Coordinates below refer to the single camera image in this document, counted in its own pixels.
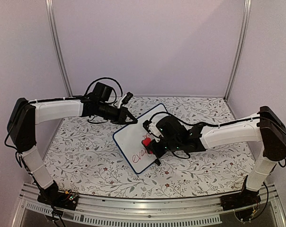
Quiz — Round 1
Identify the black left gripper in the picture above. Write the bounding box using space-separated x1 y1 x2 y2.
98 102 138 126

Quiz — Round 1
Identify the red whiteboard eraser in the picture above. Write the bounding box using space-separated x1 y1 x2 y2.
142 137 152 148

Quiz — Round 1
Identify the small whiteboard blue frame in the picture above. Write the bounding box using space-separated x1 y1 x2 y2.
113 103 167 175

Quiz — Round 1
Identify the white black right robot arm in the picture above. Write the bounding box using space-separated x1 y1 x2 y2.
142 106 286 206

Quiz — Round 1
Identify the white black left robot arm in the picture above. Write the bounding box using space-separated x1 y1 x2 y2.
4 82 138 205

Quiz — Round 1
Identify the wire whiteboard stand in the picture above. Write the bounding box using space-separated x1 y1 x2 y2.
154 159 161 166

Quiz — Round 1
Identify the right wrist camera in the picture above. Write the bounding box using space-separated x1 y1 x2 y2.
143 116 188 142

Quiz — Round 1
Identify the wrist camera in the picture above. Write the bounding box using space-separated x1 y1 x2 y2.
143 116 188 142
115 92 134 108

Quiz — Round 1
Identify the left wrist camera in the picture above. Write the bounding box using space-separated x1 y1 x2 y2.
115 92 134 108

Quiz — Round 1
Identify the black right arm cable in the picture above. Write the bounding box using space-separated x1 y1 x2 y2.
147 112 286 222

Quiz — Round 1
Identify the front aluminium rail frame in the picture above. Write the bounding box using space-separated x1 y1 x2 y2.
12 183 286 227

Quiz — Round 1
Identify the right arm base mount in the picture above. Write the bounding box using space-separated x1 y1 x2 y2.
220 189 261 211

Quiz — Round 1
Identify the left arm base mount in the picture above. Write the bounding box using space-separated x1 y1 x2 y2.
37 181 79 210

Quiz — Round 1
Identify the left rear aluminium post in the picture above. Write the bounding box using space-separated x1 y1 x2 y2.
45 0 72 96

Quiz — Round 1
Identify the aluminium post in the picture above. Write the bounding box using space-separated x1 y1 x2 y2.
45 0 72 96
224 0 252 102

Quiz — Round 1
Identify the right rear aluminium post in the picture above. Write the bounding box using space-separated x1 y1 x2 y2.
224 0 252 102

